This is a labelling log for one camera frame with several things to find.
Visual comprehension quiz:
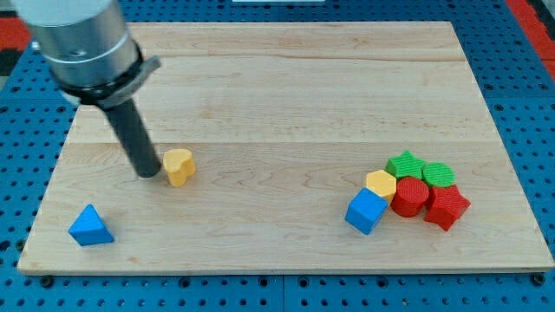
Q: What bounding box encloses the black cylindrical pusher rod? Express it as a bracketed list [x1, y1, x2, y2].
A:
[103, 99, 161, 178]

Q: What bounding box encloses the grey end effector flange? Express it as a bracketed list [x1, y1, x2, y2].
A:
[60, 46, 161, 109]

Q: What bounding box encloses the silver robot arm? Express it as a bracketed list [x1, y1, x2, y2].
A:
[12, 0, 161, 178]

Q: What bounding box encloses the yellow heart block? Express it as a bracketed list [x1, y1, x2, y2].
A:
[162, 148, 196, 187]

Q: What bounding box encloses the blue triangle block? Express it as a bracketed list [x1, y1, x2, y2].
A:
[68, 204, 114, 246]

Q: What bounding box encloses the wooden board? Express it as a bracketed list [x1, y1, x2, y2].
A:
[17, 22, 554, 276]

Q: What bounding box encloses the blue cube block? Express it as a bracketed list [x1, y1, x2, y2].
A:
[344, 188, 389, 235]

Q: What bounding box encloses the yellow hexagon block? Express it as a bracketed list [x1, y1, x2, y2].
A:
[365, 170, 397, 203]

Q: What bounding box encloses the green star block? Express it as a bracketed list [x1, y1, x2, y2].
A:
[385, 151, 426, 179]

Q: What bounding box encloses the red cylinder block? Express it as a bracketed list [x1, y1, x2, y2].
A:
[391, 177, 429, 218]

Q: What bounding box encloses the green cylinder block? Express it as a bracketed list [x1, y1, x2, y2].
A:
[422, 162, 455, 187]

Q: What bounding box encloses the red star block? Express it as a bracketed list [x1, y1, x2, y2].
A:
[424, 185, 471, 231]

